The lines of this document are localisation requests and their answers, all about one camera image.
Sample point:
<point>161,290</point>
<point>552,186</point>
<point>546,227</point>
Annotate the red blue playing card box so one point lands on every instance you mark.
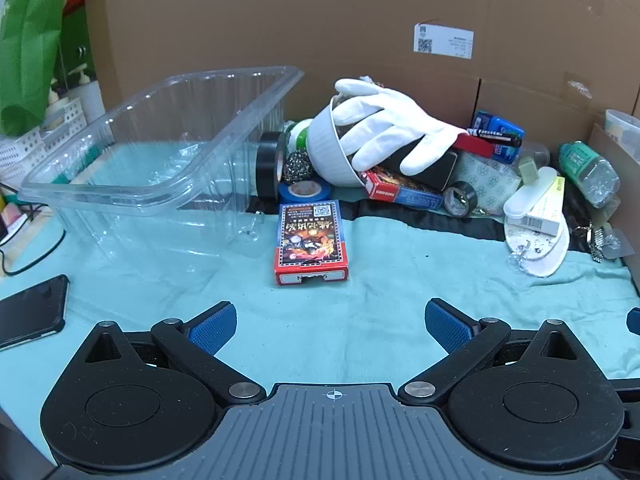
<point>400,191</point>

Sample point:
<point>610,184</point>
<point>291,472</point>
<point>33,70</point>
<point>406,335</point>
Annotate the blue tape roll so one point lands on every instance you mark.
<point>320,195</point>

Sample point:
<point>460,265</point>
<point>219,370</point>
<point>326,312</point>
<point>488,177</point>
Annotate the clear plastic tub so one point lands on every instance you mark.
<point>622,125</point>

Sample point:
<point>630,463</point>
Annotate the green bag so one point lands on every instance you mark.
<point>30,35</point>

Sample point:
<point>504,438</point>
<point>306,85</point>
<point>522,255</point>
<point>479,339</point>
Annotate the white round pad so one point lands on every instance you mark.
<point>545,250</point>

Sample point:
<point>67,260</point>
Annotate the white glove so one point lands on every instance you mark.
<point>395,120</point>

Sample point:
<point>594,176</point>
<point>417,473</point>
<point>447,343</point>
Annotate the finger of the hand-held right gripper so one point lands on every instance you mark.
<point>634,321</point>

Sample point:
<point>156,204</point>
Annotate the large black tape roll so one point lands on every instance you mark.
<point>267,165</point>

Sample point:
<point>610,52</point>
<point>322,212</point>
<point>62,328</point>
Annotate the red flame playing card box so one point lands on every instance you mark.
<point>310,240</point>

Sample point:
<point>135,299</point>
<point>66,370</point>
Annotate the large cardboard box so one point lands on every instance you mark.
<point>300,20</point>

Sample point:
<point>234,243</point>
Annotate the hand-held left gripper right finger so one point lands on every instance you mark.
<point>445,325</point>

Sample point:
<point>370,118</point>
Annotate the black smartphone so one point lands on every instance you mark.
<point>30,310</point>

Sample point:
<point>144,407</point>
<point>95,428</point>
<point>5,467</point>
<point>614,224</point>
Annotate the blue green small box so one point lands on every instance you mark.
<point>505,122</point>

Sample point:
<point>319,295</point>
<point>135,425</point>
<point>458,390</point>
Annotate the small black tape roll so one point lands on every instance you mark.
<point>452,205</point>

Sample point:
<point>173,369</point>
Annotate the black marker pen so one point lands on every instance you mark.
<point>495,136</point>

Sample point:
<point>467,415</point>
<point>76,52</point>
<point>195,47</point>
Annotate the clear adhesive hook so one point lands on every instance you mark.
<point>615,245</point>
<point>250,230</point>
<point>522,257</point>

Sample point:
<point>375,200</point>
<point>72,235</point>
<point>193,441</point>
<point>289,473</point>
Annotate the white pump bottle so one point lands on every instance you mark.
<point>85,97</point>

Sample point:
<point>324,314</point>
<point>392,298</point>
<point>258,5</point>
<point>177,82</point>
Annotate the white ribbed ceramic bowl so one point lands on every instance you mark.
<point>325,145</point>

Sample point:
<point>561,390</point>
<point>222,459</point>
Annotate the red block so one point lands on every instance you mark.
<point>472,146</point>

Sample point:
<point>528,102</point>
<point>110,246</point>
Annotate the white plastic basket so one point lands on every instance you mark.
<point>30,145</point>

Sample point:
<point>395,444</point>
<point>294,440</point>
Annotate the teal cloth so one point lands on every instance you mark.
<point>400,270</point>

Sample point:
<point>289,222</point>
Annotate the translucent white toothbrush case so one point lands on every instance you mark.
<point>527,197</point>

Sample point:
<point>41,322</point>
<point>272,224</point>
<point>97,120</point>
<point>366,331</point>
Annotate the clear plastic container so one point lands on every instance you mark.
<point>125,180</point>

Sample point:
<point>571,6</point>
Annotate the olive green eraser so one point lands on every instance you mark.
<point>528,170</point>

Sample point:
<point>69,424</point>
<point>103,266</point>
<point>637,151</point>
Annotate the steel wool scrubber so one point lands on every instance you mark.
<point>298,166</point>

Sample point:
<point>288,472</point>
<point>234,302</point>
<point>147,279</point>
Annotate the white medicine box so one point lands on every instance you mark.
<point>547,210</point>

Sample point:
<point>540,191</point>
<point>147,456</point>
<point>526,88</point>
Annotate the white shipping label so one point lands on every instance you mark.
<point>442,40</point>

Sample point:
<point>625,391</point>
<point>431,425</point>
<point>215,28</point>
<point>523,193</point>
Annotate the green patterned packet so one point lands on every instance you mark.
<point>492,182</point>

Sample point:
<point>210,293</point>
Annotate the black cloth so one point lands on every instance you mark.
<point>425,221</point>

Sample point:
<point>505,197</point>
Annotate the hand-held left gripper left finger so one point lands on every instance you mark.
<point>215,330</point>

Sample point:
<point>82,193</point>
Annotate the black case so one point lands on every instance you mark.
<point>435,170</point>

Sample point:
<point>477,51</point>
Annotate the green label plastic bottle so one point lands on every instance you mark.
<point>587,170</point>

